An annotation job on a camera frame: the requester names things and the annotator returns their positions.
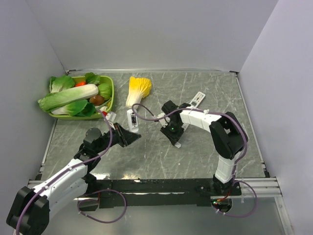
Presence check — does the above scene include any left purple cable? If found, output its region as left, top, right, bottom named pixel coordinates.
left=16, top=110, right=113, bottom=235

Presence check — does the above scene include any red tomato toy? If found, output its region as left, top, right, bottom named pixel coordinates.
left=75, top=81, right=86, bottom=87

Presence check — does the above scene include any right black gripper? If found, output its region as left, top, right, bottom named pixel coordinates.
left=160, top=120, right=184, bottom=145

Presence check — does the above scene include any aluminium frame rail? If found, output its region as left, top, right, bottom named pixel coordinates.
left=27, top=178, right=283, bottom=198

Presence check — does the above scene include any round green lettuce toy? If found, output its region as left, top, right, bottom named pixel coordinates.
left=98, top=83, right=112, bottom=100

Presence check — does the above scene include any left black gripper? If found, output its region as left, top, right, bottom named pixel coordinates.
left=95, top=122, right=141, bottom=153

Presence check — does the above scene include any yellow cabbage toy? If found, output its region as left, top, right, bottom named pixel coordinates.
left=126, top=76, right=152, bottom=108

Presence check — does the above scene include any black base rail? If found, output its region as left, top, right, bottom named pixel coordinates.
left=79, top=178, right=242, bottom=209

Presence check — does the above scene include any green plastic basket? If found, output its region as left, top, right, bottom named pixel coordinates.
left=48, top=72, right=114, bottom=120

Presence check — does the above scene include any brown mushroom toy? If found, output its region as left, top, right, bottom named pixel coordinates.
left=89, top=95, right=105, bottom=106

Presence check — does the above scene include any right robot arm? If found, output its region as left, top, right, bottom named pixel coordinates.
left=157, top=100, right=248, bottom=195

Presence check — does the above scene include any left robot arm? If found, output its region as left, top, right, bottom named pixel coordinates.
left=6, top=123, right=141, bottom=235

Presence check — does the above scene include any green leaf toy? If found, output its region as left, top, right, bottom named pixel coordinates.
left=49, top=74, right=75, bottom=93

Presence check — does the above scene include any bok choy toy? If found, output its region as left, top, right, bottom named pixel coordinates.
left=51, top=100, right=95, bottom=117

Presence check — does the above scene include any grey white remote control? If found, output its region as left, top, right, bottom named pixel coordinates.
left=127, top=109, right=139, bottom=133

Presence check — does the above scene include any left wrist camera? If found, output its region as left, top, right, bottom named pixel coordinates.
left=102, top=111, right=116, bottom=129

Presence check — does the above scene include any long napa cabbage toy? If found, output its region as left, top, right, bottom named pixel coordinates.
left=38, top=84, right=98, bottom=112

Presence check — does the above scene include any white remote with screen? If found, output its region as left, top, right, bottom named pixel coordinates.
left=189, top=92, right=205, bottom=108

